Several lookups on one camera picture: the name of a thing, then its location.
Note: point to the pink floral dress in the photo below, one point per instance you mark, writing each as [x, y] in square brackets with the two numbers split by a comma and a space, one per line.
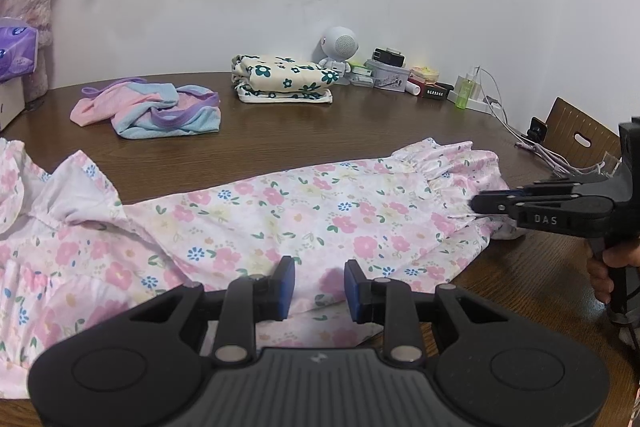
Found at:
[300, 217]

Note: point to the clear acrylic stand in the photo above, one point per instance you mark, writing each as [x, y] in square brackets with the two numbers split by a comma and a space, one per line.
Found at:
[607, 164]

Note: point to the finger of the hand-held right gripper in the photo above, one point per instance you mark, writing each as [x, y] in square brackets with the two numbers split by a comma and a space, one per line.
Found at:
[565, 188]
[492, 203]

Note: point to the purple tissue pack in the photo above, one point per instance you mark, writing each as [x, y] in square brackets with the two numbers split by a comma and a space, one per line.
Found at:
[15, 52]
[10, 104]

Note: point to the person's right hand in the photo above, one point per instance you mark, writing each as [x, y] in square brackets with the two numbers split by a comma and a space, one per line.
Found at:
[625, 257]

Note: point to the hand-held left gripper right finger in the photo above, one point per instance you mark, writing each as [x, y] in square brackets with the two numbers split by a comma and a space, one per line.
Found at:
[353, 289]

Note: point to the pink blue purple garment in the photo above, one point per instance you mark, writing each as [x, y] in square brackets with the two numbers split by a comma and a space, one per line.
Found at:
[145, 107]

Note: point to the black labelled box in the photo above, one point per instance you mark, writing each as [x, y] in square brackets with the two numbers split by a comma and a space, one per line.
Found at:
[436, 92]

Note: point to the wooden chair back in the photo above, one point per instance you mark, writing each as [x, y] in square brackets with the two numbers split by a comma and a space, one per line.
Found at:
[565, 122]

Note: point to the white robot speaker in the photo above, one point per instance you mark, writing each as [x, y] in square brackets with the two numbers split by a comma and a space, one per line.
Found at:
[340, 42]

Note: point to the grey printed tin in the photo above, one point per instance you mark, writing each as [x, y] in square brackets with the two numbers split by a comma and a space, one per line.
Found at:
[387, 78]

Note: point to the white small packet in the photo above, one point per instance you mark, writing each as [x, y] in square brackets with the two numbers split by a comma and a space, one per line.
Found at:
[361, 79]

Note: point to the folded white floral garment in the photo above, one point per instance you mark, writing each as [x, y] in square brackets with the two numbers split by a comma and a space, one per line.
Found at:
[285, 97]

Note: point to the black charger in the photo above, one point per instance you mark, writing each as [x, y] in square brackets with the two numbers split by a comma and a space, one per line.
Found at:
[389, 57]

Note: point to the folded cream floral garment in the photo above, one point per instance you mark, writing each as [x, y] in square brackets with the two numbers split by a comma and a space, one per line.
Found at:
[280, 74]

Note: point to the green small packet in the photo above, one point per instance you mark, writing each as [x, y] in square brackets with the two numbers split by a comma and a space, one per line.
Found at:
[361, 68]

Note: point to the white power strip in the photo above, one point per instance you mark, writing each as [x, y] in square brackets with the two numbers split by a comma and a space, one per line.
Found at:
[477, 107]

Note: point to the green spray bottle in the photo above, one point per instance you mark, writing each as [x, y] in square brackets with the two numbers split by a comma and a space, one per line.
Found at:
[463, 93]

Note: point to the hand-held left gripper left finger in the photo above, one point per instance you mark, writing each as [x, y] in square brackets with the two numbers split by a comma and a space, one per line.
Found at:
[286, 288]

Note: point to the white plug adapter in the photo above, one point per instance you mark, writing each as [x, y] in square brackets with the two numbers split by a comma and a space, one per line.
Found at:
[475, 79]

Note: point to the white red tube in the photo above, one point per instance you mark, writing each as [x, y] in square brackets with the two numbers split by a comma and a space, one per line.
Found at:
[413, 89]

